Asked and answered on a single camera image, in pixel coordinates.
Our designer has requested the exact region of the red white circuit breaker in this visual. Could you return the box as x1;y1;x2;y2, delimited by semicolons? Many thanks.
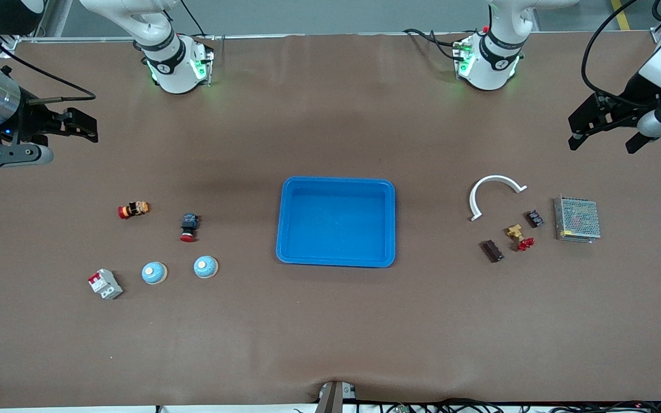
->
88;268;123;301

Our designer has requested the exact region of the brown table cover mat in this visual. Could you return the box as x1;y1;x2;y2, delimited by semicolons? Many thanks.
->
0;32;661;409

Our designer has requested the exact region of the brass valve red handle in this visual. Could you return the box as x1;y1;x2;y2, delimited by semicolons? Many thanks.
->
507;224;535;252

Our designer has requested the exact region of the black red push button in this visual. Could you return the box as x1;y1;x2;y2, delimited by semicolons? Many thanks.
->
180;213;200;243

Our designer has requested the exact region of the orange emergency stop button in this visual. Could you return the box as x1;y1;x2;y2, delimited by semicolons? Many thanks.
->
118;201;150;220

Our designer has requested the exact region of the blue plastic tray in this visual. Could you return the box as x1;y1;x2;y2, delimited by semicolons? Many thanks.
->
275;176;396;268

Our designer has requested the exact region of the metal mesh power supply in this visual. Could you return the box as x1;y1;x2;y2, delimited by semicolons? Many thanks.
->
553;195;601;244

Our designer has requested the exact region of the large dark brown capacitor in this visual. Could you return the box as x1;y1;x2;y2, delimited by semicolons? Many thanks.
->
482;239;506;263

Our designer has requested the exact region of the white curved pipe clamp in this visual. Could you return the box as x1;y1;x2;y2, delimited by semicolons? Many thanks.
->
469;175;528;222

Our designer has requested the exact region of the metal table edge bracket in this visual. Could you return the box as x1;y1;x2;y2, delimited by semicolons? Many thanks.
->
316;380;357;413

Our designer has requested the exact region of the black base cable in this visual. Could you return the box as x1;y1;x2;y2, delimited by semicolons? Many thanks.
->
178;0;216;41
402;28;463;61

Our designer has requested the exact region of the light blue call bell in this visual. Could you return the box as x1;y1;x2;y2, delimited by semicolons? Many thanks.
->
193;255;219;279
141;261;169;286

